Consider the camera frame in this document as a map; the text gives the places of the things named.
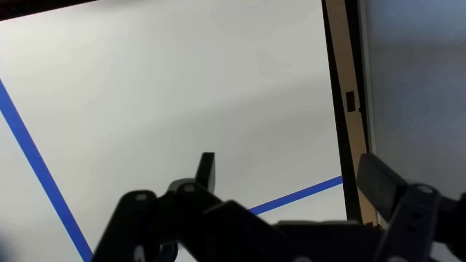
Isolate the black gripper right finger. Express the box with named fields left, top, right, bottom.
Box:
left=357, top=152, right=466, bottom=262

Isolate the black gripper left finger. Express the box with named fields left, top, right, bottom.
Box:
left=92, top=152, right=282, bottom=262

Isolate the long blue tape line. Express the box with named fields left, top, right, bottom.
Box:
left=248, top=175, right=346, bottom=217

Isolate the wooden table edge strip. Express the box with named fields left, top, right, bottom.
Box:
left=322, top=0, right=379, bottom=229

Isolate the short blue tape line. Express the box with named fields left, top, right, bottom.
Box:
left=0, top=79, right=95, bottom=262

